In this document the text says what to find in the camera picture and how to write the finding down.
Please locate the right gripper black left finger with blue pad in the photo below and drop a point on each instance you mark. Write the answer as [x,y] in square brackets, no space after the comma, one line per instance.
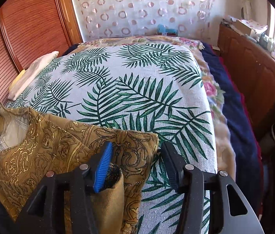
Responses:
[44,209]

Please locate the wooden sideboard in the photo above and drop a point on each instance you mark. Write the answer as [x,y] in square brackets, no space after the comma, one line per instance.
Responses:
[252,70]

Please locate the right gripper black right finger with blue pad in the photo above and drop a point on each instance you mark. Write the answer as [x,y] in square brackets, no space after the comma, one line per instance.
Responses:
[230,211]

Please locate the palm leaf print sheet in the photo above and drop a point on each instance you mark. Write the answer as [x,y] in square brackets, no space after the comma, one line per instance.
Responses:
[150,87]

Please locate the cardboard box on sideboard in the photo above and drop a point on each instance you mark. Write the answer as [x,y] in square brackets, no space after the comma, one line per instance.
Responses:
[249,27]

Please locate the navy blue blanket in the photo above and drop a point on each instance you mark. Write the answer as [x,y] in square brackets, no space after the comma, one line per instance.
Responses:
[249,176]

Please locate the red-brown louvered wardrobe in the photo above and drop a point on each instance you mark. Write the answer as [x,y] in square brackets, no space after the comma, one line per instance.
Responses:
[30,29]

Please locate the floral fleece blanket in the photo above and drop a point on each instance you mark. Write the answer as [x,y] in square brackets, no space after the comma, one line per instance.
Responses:
[225,152]

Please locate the sheer circle-pattern curtain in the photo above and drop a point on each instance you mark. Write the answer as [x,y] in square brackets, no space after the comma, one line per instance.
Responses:
[99,19]

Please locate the gold patterned garment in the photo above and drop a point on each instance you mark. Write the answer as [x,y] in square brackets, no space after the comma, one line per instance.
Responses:
[33,143]

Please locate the yellow pillow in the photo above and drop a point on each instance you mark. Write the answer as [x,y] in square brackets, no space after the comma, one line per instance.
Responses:
[16,79]

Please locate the blue plastic toy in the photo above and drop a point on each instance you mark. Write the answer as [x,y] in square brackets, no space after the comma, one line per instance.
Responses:
[163,30]

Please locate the white pillow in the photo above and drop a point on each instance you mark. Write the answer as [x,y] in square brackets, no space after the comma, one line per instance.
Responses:
[31,72]

